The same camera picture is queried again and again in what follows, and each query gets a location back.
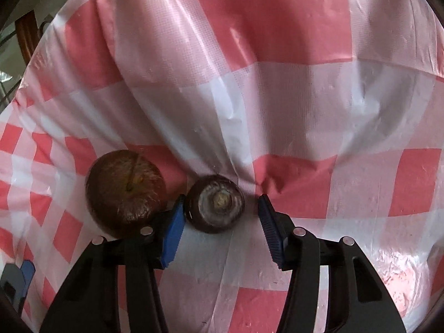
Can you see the red white checkered tablecloth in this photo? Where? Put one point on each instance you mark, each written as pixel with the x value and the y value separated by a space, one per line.
pixel 277 111

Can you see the brown wooden frame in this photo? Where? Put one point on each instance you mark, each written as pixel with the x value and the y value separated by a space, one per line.
pixel 27 38

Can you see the large dark red apple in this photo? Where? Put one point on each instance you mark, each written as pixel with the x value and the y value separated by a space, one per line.
pixel 125 190

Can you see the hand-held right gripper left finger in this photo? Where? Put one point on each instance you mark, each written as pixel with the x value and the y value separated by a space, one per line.
pixel 173 239

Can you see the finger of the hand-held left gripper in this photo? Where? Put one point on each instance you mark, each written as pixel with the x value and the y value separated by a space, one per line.
pixel 27 272

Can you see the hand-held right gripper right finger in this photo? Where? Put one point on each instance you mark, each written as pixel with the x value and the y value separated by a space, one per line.
pixel 272 239

